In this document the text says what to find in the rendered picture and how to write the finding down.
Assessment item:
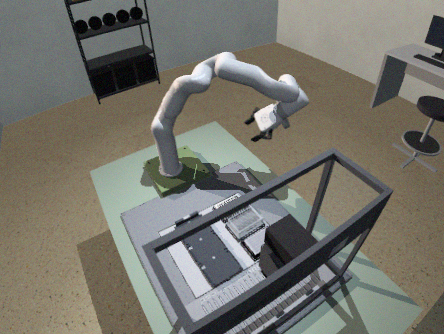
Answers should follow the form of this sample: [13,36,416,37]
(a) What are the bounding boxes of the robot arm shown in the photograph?
[151,52,309,177]

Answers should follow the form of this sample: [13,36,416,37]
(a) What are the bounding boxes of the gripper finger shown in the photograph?
[244,107,261,125]
[251,129,273,142]

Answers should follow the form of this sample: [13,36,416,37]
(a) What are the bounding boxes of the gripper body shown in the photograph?
[254,104,284,134]

